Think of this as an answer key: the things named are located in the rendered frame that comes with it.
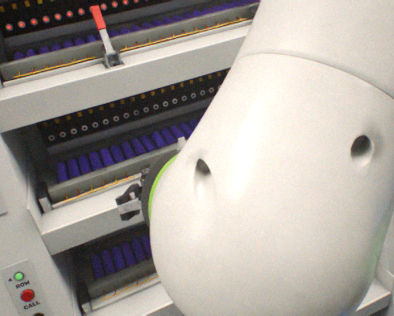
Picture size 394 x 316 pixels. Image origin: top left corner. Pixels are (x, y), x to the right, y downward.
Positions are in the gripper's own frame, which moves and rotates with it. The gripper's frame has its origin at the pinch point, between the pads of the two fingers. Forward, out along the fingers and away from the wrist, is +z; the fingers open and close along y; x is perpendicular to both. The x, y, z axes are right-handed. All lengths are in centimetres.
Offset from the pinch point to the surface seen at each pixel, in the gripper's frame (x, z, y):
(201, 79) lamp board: 14.9, 19.9, 16.7
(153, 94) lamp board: 14.6, 19.8, 6.4
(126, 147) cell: 6.0, 17.8, -1.8
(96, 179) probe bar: 2.3, 11.9, -8.3
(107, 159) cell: 4.9, 15.9, -5.7
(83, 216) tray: -2.4, 7.3, -11.7
